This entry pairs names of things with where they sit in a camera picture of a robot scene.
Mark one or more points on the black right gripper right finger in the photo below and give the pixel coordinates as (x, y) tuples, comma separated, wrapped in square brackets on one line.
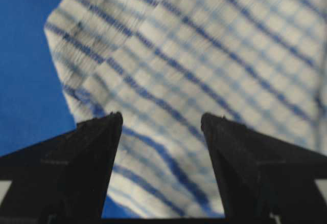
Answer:
[(262, 179)]

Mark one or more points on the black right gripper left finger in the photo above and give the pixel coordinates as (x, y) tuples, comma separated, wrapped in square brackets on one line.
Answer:
[(62, 179)]

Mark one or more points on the white blue striped towel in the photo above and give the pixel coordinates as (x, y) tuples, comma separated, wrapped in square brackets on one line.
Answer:
[(164, 63)]

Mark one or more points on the blue table cloth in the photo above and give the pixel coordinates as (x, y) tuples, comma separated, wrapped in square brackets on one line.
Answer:
[(33, 107)]

